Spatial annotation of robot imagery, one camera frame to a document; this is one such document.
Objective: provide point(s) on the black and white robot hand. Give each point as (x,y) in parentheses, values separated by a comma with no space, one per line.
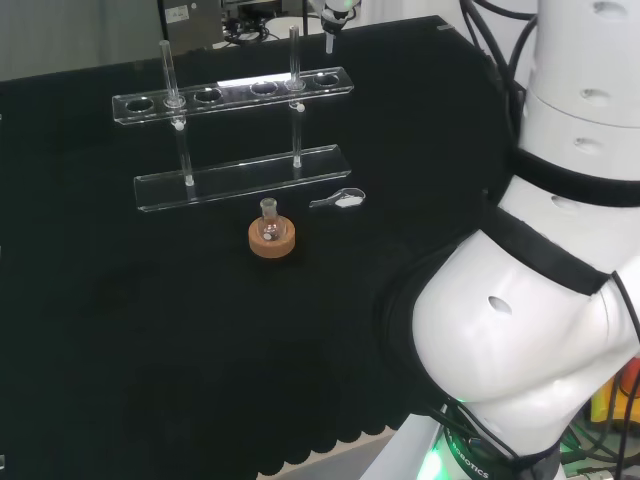
(334,12)

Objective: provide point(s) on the clear acrylic funnel stand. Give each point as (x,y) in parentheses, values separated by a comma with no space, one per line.
(240,173)

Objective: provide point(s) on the clear weighing funnel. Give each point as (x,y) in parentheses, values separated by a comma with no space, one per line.
(348,200)

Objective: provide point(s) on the small glass round-bottom flask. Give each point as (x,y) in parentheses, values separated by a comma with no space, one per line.
(270,228)

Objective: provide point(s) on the grey metal box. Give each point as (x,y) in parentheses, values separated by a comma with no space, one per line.
(190,25)

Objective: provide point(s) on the black bench cloth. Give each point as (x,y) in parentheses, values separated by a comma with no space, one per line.
(150,325)

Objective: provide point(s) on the yellow stop button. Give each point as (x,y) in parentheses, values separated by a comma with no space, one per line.
(607,400)

